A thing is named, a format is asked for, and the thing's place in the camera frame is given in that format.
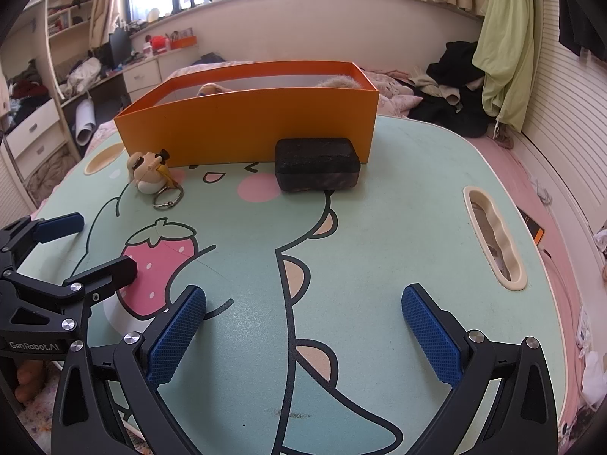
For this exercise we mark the pile of black clothes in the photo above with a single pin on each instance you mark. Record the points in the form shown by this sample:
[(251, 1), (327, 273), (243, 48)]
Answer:
[(450, 95)]

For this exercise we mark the white slatted wardrobe door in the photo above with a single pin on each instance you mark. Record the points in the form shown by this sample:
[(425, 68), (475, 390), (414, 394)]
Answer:
[(569, 113)]

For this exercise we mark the brown plush toy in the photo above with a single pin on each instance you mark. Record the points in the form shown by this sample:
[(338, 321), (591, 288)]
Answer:
[(211, 89)]

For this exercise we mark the light green hanging cloth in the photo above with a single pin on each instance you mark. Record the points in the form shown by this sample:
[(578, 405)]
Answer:
[(507, 47)]

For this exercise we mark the pink bed sheet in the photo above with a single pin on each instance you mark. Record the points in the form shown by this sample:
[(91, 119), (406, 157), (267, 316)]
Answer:
[(559, 270)]

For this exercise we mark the black hanging garment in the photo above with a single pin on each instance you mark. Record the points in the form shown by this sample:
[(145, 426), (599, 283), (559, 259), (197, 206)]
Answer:
[(585, 23)]

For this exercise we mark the black monitor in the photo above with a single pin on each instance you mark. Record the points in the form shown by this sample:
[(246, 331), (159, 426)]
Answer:
[(119, 48)]

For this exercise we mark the white drawer cabinet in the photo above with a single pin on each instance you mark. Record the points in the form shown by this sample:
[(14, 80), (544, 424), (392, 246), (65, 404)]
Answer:
[(142, 76)]

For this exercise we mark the pile of white clothes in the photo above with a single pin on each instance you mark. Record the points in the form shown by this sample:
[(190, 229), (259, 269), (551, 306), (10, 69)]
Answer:
[(83, 76)]

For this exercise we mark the orange sill container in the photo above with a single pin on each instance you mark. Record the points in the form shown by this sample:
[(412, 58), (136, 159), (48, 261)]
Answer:
[(182, 42)]

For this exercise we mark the white drawer unit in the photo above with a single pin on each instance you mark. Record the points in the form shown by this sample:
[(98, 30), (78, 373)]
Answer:
[(33, 137)]

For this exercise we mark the white bookshelf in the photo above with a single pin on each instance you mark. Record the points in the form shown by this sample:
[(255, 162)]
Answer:
[(66, 38)]

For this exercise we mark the pink printed blanket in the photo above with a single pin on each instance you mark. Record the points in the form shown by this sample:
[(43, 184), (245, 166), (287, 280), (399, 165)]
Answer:
[(393, 99)]

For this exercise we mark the black rectangular case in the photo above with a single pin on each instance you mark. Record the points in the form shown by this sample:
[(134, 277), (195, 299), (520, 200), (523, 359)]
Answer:
[(315, 163)]

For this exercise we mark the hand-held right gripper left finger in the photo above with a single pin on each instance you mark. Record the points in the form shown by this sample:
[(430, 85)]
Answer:
[(175, 336)]

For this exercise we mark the orange cardboard box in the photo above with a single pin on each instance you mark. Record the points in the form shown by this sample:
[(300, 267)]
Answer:
[(237, 123)]

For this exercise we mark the green cartoon desktop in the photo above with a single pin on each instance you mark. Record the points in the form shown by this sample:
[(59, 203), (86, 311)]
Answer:
[(379, 246)]

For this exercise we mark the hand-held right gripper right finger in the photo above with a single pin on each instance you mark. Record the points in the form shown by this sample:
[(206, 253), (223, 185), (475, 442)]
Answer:
[(429, 334)]

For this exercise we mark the brown fur pompom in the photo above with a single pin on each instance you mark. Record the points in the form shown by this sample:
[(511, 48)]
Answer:
[(341, 83)]

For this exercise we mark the orange black flat box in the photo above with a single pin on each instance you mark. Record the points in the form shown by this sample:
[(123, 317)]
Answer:
[(533, 227)]

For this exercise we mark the red object on cabinet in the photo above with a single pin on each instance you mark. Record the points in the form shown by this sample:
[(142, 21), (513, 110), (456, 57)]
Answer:
[(160, 43)]

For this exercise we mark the white rolled paper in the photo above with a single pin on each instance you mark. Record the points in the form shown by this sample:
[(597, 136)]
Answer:
[(86, 121)]

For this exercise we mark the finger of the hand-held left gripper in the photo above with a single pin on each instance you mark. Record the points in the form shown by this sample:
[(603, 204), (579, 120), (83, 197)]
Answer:
[(59, 227), (109, 272)]

